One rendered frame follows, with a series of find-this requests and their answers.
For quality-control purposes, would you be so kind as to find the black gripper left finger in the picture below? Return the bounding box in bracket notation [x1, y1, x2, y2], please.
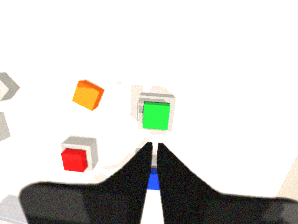
[18, 142, 153, 224]

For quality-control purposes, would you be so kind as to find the green button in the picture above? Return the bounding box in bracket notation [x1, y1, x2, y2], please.
[138, 92, 176, 132]

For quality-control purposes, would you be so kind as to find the red button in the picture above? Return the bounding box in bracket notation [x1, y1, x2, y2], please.
[61, 135, 99, 172]

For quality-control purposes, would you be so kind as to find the blue button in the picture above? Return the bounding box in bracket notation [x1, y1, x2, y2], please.
[148, 154, 159, 190]

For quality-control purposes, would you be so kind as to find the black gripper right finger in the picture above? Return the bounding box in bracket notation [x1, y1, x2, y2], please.
[157, 143, 298, 224]

